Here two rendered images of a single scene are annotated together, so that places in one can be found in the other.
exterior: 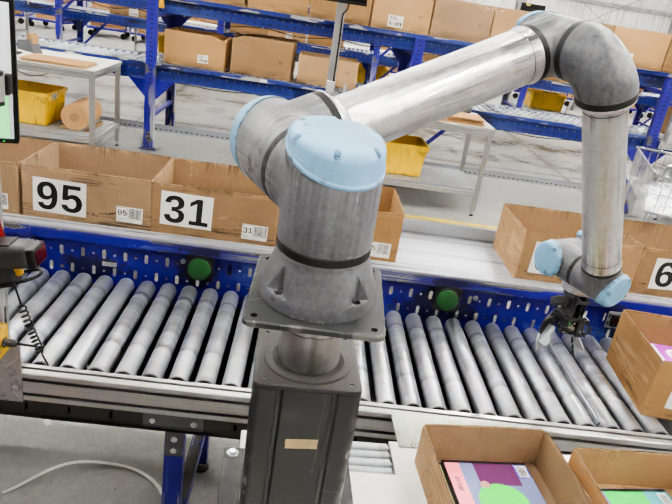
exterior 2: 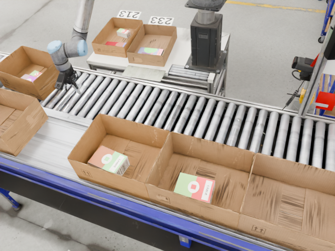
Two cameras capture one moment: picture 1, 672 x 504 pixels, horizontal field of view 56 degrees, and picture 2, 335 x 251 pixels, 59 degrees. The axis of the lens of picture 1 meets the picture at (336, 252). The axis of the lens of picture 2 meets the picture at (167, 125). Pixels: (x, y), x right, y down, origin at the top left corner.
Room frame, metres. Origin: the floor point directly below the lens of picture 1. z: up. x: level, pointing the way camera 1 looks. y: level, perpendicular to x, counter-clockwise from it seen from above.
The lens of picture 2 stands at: (2.59, 0.65, 2.11)
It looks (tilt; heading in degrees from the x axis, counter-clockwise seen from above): 49 degrees down; 212
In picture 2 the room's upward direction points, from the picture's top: 8 degrees counter-clockwise
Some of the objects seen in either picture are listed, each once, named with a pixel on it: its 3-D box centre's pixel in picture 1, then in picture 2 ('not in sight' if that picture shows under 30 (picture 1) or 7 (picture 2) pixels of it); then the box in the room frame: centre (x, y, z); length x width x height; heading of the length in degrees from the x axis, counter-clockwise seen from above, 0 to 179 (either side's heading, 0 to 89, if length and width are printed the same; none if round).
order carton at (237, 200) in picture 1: (221, 201); (201, 178); (1.97, 0.40, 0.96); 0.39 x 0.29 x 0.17; 94
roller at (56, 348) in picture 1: (77, 320); (279, 147); (1.50, 0.67, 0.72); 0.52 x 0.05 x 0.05; 4
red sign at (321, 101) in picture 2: not in sight; (320, 100); (1.19, 0.80, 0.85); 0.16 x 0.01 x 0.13; 94
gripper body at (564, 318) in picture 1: (572, 311); (67, 73); (1.59, -0.67, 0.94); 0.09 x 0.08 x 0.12; 4
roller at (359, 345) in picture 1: (356, 352); (152, 116); (1.56, -0.10, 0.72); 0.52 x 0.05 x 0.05; 4
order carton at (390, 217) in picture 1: (338, 216); (123, 155); (2.00, 0.01, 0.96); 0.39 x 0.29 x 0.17; 94
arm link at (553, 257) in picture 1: (563, 258); (76, 48); (1.53, -0.58, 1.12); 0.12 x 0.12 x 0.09; 33
